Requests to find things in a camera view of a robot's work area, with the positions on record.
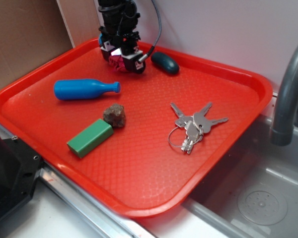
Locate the silver key bunch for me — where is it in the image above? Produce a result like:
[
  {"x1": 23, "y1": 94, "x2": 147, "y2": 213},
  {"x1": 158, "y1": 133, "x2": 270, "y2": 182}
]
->
[{"x1": 167, "y1": 102, "x2": 228, "y2": 154}]

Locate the grey toy faucet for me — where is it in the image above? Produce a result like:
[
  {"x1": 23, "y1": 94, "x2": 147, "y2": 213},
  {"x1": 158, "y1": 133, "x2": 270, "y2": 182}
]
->
[{"x1": 270, "y1": 46, "x2": 298, "y2": 146}]

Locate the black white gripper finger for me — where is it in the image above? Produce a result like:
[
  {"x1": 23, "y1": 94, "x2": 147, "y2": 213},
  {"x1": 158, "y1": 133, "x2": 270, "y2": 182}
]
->
[
  {"x1": 122, "y1": 50, "x2": 146, "y2": 74},
  {"x1": 99, "y1": 40, "x2": 114, "y2": 62}
]

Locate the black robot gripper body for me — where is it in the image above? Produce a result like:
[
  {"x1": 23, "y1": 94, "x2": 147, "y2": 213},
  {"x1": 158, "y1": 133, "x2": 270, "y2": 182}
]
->
[{"x1": 99, "y1": 26, "x2": 141, "y2": 55}]

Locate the red plastic tray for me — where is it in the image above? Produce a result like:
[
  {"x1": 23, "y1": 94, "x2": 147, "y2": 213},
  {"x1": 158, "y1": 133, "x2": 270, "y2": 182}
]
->
[{"x1": 0, "y1": 39, "x2": 273, "y2": 218}]

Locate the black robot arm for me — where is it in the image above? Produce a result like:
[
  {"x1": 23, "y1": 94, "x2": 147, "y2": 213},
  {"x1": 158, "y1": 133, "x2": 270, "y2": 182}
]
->
[{"x1": 98, "y1": 0, "x2": 146, "y2": 74}]

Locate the green rectangular block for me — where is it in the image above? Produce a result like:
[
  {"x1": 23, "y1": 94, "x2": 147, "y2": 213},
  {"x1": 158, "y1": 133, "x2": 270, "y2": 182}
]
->
[{"x1": 67, "y1": 119, "x2": 114, "y2": 158}]

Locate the black box left corner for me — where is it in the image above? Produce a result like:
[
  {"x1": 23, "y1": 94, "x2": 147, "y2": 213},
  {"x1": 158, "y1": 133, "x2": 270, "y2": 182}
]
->
[{"x1": 0, "y1": 137, "x2": 42, "y2": 223}]

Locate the braided grey cable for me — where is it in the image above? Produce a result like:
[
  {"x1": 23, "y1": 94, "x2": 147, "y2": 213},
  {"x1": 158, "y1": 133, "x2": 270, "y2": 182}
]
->
[{"x1": 138, "y1": 0, "x2": 163, "y2": 63}]

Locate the dark teal oval pebble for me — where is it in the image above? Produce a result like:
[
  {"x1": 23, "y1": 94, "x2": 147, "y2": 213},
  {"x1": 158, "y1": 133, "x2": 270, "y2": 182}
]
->
[{"x1": 151, "y1": 52, "x2": 180, "y2": 75}]

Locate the red paper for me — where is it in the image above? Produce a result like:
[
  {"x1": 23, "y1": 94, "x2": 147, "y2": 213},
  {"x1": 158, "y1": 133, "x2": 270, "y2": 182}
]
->
[{"x1": 109, "y1": 55, "x2": 128, "y2": 73}]

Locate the brown rough rock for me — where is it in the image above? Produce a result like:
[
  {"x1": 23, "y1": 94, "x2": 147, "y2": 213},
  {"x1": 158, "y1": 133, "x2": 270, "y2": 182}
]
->
[{"x1": 103, "y1": 103, "x2": 126, "y2": 128}]

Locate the blue plastic toy bottle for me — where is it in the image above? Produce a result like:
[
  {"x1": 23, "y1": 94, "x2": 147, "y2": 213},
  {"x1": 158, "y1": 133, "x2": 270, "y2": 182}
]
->
[{"x1": 54, "y1": 79, "x2": 121, "y2": 100}]

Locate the grey toy sink basin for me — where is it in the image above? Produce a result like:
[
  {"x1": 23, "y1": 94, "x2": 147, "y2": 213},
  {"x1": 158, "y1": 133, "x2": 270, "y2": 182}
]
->
[{"x1": 141, "y1": 116, "x2": 298, "y2": 238}]

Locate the brown cardboard panel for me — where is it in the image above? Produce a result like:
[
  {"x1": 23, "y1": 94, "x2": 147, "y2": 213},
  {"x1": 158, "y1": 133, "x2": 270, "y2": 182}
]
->
[{"x1": 0, "y1": 0, "x2": 100, "y2": 89}]

